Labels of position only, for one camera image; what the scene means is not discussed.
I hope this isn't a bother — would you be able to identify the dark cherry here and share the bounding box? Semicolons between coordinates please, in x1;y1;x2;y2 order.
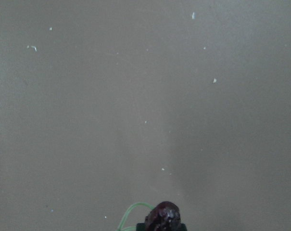
117;201;182;231

